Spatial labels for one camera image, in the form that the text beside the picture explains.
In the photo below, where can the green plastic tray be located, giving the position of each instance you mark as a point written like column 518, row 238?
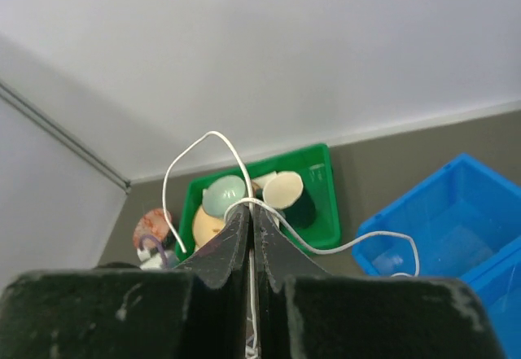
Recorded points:
column 312, row 163

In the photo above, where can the dark green mug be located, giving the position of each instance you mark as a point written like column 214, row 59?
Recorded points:
column 287, row 194

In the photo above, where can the peach ceramic plate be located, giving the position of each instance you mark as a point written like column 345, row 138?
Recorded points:
column 205, row 227

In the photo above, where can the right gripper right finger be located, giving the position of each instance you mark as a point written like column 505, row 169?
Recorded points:
column 305, row 312

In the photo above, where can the light blue ceramic bowl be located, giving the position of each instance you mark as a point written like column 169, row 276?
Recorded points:
column 222, row 193

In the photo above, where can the blue plastic divided bin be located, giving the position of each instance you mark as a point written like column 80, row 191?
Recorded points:
column 465, row 221

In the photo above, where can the red patterned small bowl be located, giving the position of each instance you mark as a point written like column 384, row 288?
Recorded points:
column 154, row 223

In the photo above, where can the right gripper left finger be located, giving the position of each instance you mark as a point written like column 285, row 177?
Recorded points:
column 195, row 310

